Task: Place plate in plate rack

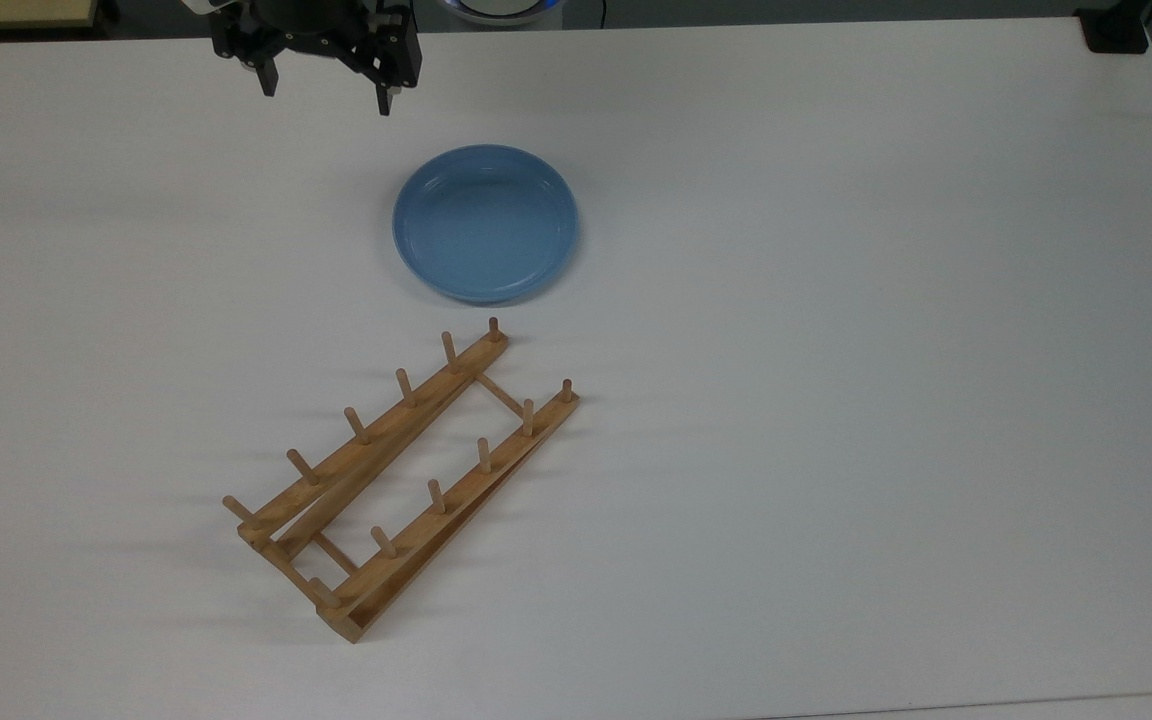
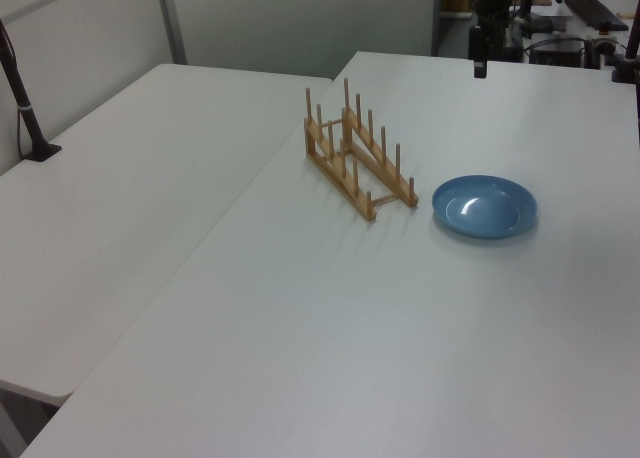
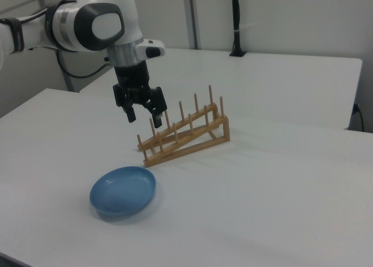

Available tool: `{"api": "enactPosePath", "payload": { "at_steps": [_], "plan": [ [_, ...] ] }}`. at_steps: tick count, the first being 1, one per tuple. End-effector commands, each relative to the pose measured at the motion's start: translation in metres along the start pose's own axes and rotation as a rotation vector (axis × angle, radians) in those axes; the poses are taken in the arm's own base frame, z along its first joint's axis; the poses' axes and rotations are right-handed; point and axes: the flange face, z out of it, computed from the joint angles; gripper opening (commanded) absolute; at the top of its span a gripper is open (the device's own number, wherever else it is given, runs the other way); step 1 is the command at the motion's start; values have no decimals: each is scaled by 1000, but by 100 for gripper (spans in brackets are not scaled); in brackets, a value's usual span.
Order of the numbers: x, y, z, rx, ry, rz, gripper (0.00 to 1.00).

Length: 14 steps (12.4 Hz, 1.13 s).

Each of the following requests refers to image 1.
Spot blue round plate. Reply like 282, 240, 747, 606
392, 144, 580, 306

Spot wooden peg plate rack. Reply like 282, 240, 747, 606
221, 316, 581, 645

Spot white folding table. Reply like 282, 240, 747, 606
766, 690, 1152, 720

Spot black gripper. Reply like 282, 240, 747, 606
211, 0, 424, 117

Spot light wooden desk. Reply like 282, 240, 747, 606
0, 0, 99, 33

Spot black table clamp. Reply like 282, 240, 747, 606
1074, 6, 1152, 55

